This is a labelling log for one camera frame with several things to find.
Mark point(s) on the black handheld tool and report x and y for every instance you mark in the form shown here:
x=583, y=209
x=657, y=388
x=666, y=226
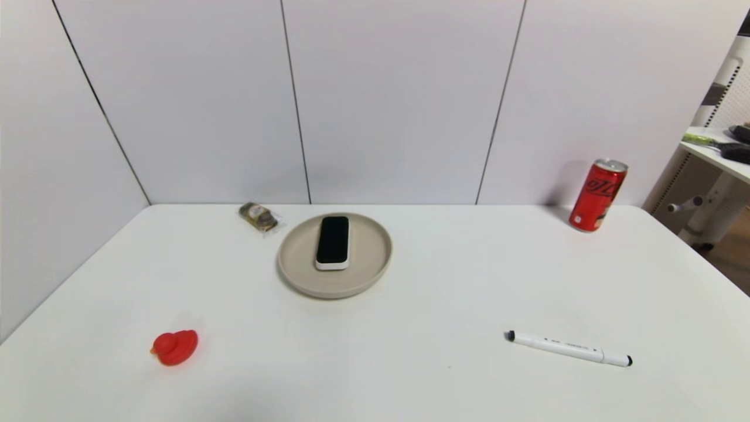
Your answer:
x=737, y=153

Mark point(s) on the white perforated panel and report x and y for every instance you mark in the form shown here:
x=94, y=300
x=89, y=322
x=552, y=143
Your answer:
x=729, y=88

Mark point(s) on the white marker pen black caps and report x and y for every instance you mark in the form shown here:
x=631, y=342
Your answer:
x=568, y=349

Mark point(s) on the beige round plate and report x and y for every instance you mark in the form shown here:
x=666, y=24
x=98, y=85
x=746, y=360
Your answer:
x=302, y=264

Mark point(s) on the red cola can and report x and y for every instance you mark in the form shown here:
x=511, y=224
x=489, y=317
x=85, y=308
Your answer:
x=597, y=196

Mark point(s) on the black and white eraser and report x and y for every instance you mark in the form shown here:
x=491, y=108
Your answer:
x=333, y=240

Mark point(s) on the red rubber duck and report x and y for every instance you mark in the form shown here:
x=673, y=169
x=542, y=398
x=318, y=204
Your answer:
x=176, y=347

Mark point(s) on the clear wrapped snack packet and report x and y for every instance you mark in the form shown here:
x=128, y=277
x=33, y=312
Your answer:
x=259, y=217

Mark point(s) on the green tool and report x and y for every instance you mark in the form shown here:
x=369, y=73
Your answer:
x=703, y=140

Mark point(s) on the white side desk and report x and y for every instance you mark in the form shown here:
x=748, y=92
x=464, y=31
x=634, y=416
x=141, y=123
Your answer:
x=718, y=202

